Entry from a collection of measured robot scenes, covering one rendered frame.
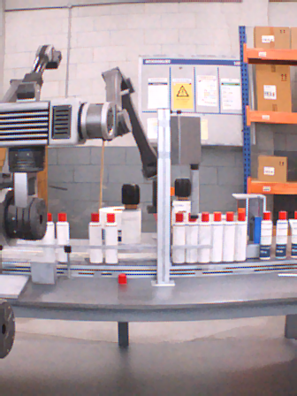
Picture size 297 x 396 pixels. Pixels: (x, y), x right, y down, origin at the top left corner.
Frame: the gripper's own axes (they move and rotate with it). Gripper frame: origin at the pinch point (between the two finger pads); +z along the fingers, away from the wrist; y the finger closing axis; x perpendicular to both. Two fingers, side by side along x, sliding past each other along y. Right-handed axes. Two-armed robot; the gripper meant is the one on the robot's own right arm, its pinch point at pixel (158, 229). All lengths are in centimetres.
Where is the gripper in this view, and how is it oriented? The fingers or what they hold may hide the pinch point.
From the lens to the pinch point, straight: 268.0
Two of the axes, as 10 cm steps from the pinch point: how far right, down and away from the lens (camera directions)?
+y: -10.0, -0.1, -0.1
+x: 0.1, 1.0, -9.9
